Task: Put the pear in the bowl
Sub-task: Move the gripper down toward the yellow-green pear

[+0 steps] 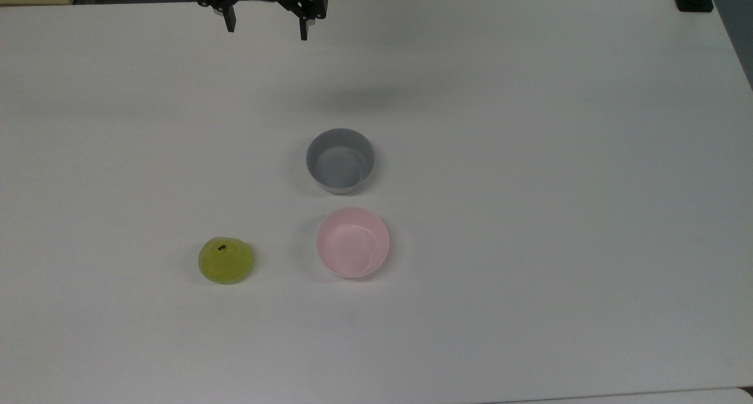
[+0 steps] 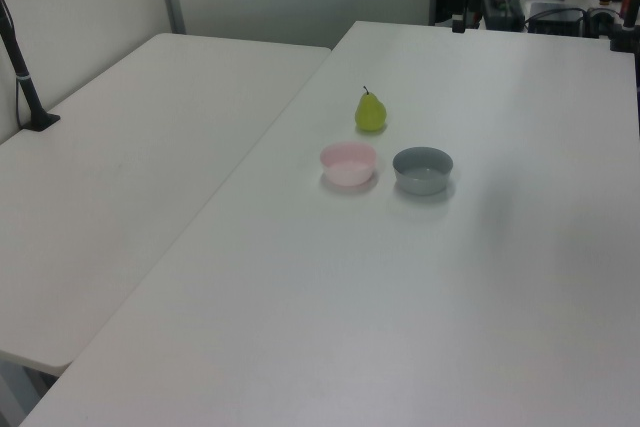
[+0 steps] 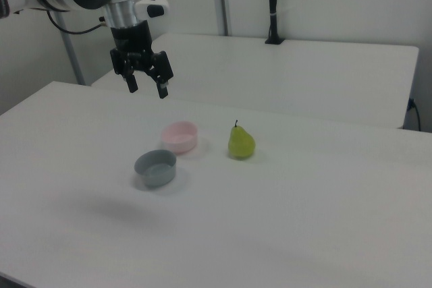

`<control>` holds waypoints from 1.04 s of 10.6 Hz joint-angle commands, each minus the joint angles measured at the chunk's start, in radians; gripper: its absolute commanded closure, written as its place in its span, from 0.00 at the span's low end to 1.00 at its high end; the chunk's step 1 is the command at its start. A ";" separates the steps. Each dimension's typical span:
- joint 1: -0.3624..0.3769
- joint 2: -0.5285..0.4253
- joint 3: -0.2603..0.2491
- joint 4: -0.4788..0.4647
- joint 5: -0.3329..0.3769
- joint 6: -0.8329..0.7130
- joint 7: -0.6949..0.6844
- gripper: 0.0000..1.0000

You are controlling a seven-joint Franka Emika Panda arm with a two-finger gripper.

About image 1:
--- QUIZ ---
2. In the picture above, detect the green pear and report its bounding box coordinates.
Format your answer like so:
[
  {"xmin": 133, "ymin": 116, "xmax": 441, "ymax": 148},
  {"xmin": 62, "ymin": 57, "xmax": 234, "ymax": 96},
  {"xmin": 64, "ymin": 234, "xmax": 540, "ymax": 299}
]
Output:
[{"xmin": 198, "ymin": 236, "xmax": 254, "ymax": 285}]

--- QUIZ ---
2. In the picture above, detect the grey bowl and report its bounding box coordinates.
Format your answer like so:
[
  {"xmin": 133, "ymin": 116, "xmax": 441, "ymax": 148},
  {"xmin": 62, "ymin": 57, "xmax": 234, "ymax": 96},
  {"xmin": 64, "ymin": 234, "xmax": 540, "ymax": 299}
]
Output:
[{"xmin": 305, "ymin": 128, "xmax": 376, "ymax": 195}]

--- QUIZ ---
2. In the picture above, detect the pink bowl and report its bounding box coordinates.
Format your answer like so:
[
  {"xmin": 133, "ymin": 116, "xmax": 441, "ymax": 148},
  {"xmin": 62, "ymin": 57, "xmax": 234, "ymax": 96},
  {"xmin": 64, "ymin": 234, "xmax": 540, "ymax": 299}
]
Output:
[{"xmin": 315, "ymin": 208, "xmax": 390, "ymax": 279}]

